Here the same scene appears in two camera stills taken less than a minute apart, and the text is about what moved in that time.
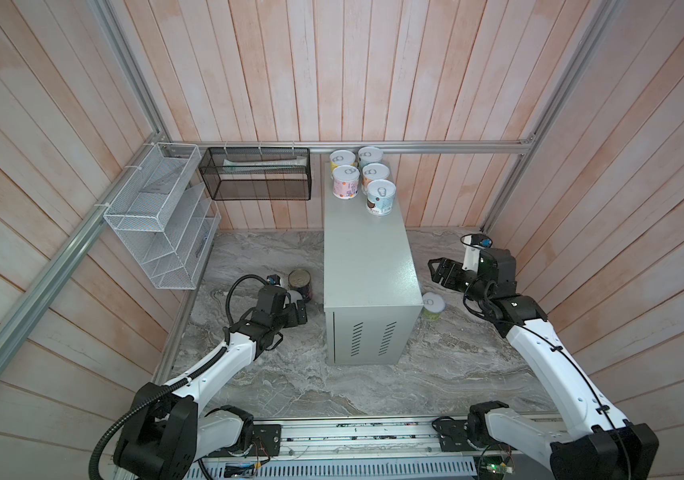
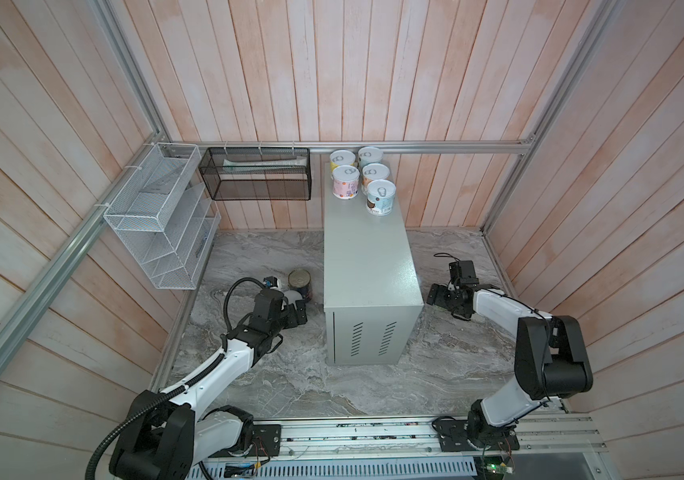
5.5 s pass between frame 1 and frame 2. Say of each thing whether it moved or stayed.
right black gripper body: moved
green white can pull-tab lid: stayed
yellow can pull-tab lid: stayed
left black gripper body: stayed
